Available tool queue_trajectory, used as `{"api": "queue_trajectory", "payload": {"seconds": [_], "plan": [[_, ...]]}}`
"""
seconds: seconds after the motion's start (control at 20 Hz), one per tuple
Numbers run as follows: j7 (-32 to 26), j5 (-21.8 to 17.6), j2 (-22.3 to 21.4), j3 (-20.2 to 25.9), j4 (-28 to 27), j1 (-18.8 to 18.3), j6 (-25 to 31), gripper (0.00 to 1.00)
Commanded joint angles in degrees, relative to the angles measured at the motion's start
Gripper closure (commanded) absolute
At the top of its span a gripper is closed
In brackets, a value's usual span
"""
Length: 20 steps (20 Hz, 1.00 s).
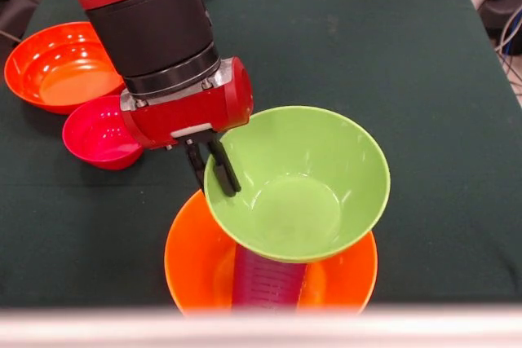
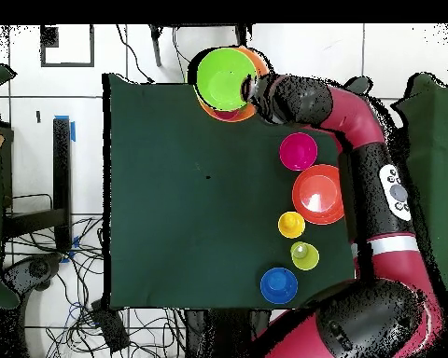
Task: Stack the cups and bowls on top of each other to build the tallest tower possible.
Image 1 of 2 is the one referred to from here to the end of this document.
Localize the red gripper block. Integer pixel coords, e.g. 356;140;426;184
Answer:
119;56;254;198

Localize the large orange bowl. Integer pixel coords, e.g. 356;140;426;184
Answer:
164;189;378;319

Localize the large green bowl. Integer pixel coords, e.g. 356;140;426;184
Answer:
203;105;392;264

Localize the small pink bowl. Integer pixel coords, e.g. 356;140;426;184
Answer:
61;95;144;171

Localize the purple cup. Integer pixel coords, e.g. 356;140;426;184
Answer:
231;244;309;317

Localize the wide red-orange bowl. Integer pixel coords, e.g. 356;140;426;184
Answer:
3;21;126;115

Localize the dark green tablecloth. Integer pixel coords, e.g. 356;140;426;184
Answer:
0;0;522;308

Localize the tangle of cables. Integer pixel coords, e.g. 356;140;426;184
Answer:
494;8;522;96

